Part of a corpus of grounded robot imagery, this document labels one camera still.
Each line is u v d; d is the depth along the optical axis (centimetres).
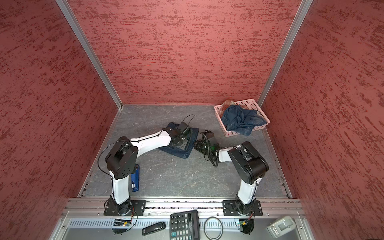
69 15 74
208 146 76
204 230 68
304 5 71
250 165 48
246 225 71
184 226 68
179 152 91
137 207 75
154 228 69
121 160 50
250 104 118
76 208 77
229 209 74
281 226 68
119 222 73
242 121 100
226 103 110
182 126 76
